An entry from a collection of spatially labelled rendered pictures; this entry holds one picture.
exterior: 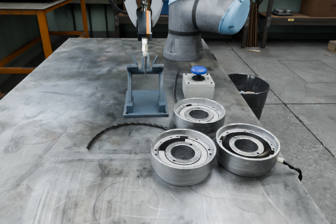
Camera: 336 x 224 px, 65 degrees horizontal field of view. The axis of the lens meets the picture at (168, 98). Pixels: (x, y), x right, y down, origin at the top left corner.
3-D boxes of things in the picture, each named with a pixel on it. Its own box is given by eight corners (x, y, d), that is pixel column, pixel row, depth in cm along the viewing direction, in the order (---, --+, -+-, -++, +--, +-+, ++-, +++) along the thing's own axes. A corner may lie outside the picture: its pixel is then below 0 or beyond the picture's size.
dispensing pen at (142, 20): (137, 76, 51) (136, -6, 53) (138, 81, 55) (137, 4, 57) (149, 76, 51) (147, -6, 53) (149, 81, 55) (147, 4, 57)
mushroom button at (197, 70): (206, 89, 66) (208, 70, 64) (191, 89, 66) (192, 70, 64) (204, 82, 70) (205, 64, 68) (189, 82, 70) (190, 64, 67)
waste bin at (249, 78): (265, 151, 177) (279, 93, 158) (215, 152, 175) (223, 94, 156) (248, 124, 207) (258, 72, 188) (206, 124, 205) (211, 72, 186)
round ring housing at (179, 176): (215, 192, 39) (218, 171, 38) (145, 186, 40) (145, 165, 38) (212, 149, 49) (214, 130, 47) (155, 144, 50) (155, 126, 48)
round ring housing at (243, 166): (205, 167, 44) (207, 147, 43) (223, 135, 53) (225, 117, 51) (270, 189, 40) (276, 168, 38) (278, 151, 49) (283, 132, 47)
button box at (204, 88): (213, 100, 66) (215, 82, 64) (185, 100, 66) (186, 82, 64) (207, 87, 73) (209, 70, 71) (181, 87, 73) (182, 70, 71)
